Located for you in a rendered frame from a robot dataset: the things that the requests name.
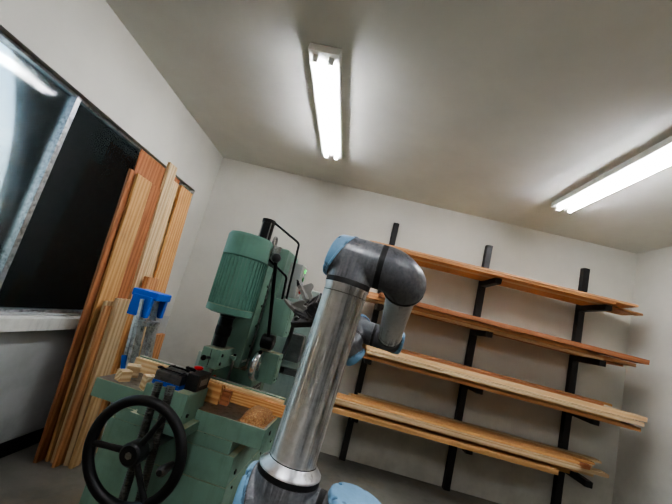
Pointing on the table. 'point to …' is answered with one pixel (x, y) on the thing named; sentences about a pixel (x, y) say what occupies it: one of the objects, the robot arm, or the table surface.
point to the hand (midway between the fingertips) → (289, 289)
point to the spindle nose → (223, 330)
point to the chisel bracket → (216, 357)
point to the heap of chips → (257, 416)
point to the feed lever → (270, 310)
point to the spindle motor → (239, 275)
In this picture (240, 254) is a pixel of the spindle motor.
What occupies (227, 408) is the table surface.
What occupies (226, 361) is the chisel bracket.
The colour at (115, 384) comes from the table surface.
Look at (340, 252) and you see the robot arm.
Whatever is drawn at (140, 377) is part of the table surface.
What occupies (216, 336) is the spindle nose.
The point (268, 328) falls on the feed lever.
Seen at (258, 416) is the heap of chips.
